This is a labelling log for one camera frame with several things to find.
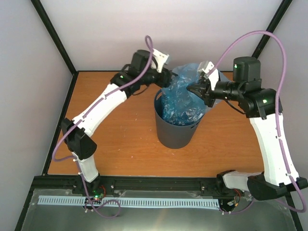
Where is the blue plastic trash bag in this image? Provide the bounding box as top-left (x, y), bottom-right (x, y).
top-left (161, 63), bottom-right (210, 126)

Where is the dark grey trash bin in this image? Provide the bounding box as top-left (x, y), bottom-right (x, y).
top-left (154, 90), bottom-right (203, 149)

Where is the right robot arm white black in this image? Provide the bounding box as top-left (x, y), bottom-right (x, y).
top-left (186, 56), bottom-right (308, 201)

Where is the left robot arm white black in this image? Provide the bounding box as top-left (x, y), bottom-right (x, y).
top-left (61, 49), bottom-right (175, 194)

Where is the small circuit board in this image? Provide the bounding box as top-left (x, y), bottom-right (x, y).
top-left (93, 185), bottom-right (106, 201)

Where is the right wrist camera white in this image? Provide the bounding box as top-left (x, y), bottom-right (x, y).
top-left (197, 61), bottom-right (219, 91)

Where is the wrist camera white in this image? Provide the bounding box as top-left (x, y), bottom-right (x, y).
top-left (197, 61), bottom-right (219, 91)
top-left (151, 49), bottom-right (170, 73)

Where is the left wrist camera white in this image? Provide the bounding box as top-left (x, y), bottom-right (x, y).
top-left (151, 49), bottom-right (170, 73)

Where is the black frame post right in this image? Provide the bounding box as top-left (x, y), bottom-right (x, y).
top-left (251, 0), bottom-right (293, 58)

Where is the black frame post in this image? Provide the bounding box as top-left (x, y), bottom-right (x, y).
top-left (251, 0), bottom-right (293, 58)
top-left (30, 0), bottom-right (78, 73)

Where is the metal base plate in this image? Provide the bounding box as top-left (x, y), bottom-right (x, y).
top-left (21, 190), bottom-right (302, 231)

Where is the black aluminium rail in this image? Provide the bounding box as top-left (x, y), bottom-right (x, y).
top-left (30, 175), bottom-right (222, 197)

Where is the black frame post left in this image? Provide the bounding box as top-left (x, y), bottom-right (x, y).
top-left (30, 0), bottom-right (78, 73)

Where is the light blue slotted cable duct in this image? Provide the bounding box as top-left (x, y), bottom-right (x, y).
top-left (37, 195), bottom-right (219, 210)

